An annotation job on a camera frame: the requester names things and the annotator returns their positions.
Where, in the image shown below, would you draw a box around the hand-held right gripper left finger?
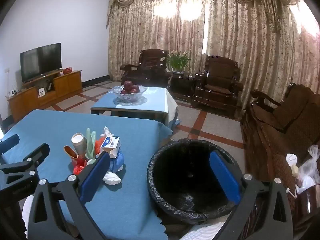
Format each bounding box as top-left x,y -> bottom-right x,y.
27,151 -> 110,240

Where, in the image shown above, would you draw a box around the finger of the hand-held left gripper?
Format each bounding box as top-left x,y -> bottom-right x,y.
0,143 -> 50,183
0,134 -> 20,155

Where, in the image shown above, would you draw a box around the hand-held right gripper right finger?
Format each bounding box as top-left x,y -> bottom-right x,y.
209,151 -> 293,240

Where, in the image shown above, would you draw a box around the large white tissue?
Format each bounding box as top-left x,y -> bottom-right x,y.
103,170 -> 122,185

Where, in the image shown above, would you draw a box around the pale green rubber glove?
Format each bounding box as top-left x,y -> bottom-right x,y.
85,128 -> 97,159

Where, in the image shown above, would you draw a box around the black lined trash bin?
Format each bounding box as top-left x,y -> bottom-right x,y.
147,138 -> 247,225

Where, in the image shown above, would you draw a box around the red plastic bag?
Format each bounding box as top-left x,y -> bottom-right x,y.
73,156 -> 88,174

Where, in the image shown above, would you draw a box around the white ribbed clothing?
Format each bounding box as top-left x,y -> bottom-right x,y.
22,195 -> 34,240
180,222 -> 227,240

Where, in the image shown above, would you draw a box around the blue rubber glove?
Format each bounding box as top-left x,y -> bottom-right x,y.
109,151 -> 125,172

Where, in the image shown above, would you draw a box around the white and blue small box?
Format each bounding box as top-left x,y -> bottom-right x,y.
100,136 -> 121,159

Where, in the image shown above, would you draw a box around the wooden television cabinet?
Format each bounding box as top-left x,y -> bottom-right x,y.
7,70 -> 83,123

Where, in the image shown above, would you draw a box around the dark wooden sofa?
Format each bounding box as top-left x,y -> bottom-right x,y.
240,82 -> 320,230

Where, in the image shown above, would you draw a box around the clear plastic bag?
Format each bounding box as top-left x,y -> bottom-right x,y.
297,145 -> 320,193

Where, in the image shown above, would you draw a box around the black flat television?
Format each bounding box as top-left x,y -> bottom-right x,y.
20,43 -> 62,83

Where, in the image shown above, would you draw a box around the glass fruit bowl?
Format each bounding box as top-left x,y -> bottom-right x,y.
111,85 -> 147,105

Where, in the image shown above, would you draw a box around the light blue tablecloth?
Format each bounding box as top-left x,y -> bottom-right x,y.
90,86 -> 179,130

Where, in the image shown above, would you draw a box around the dark wooden side table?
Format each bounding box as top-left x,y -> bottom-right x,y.
169,71 -> 197,100

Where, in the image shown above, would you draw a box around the dark wooden armchair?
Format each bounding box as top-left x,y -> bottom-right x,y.
120,49 -> 170,88
191,54 -> 244,118

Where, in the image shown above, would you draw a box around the green potted plant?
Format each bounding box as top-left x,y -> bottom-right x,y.
167,51 -> 190,73

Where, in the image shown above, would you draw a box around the floral beige curtains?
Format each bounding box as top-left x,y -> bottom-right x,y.
107,0 -> 320,120

